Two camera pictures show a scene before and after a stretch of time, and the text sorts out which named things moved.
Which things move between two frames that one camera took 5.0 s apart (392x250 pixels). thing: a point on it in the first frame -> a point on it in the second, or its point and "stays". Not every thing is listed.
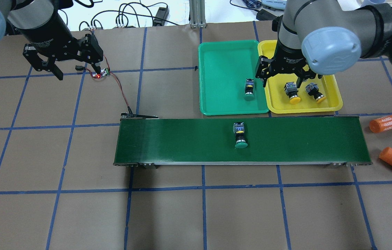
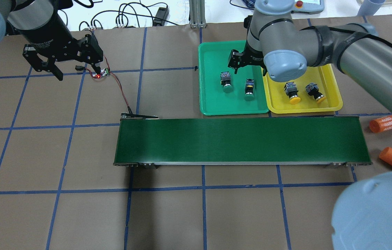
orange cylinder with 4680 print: (384, 123) stays
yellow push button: (291, 89) stays
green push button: (249, 88) stays
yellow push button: (312, 89) stays
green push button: (238, 129) -> (225, 81)
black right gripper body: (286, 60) -> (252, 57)
